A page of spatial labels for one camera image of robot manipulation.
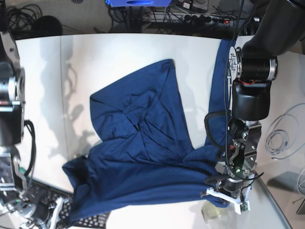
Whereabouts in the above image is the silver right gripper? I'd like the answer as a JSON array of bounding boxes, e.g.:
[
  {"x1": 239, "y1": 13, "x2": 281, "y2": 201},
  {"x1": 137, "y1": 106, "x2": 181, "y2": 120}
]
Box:
[{"x1": 0, "y1": 146, "x2": 46, "y2": 213}]

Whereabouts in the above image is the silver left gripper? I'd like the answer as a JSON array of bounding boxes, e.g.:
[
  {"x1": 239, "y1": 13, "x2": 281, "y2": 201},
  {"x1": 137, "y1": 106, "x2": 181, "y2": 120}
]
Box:
[{"x1": 220, "y1": 118, "x2": 262, "y2": 198}]

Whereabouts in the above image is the dark blue t-shirt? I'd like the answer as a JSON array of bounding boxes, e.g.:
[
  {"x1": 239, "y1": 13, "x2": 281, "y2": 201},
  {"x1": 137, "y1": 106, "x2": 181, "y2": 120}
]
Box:
[{"x1": 62, "y1": 40, "x2": 231, "y2": 226}]

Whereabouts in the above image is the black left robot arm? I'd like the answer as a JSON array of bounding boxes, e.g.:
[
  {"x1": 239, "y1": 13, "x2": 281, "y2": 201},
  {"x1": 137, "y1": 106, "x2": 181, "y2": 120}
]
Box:
[{"x1": 219, "y1": 0, "x2": 305, "y2": 198}]

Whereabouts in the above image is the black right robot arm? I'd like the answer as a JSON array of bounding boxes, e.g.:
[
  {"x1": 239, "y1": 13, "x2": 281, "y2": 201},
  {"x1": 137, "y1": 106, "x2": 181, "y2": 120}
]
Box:
[{"x1": 0, "y1": 31, "x2": 61, "y2": 229}]

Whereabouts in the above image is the green tape roll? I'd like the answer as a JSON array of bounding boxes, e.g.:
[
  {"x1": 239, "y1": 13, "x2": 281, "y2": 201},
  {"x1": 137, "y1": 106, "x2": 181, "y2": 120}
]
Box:
[{"x1": 19, "y1": 167, "x2": 26, "y2": 175}]

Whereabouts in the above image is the black computer keyboard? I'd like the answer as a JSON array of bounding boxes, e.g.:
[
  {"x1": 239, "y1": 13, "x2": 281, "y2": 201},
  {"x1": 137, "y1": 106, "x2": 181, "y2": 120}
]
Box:
[{"x1": 14, "y1": 177, "x2": 112, "y2": 229}]

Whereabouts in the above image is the clear glass jar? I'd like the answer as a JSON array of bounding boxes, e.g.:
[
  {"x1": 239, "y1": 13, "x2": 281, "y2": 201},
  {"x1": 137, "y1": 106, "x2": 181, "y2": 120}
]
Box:
[{"x1": 201, "y1": 201, "x2": 236, "y2": 229}]

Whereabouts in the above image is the blue box with hole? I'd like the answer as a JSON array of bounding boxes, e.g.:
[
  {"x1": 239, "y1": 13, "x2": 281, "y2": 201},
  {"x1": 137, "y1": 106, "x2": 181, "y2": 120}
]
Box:
[{"x1": 105, "y1": 0, "x2": 178, "y2": 7}]

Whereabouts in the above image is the black round stool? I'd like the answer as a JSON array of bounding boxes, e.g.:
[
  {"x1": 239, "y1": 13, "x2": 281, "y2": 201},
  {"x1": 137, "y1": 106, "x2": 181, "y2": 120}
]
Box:
[{"x1": 31, "y1": 15, "x2": 63, "y2": 37}]

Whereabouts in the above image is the coiled white cable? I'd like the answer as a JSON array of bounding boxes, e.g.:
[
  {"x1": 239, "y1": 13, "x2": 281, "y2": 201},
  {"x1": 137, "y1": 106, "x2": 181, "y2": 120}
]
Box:
[{"x1": 264, "y1": 103, "x2": 305, "y2": 160}]

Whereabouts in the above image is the white camera bracket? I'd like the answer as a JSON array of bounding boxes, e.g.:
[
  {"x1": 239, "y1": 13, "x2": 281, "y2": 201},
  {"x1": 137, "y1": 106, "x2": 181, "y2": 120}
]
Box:
[
  {"x1": 200, "y1": 185, "x2": 251, "y2": 215},
  {"x1": 20, "y1": 197, "x2": 72, "y2": 229}
]

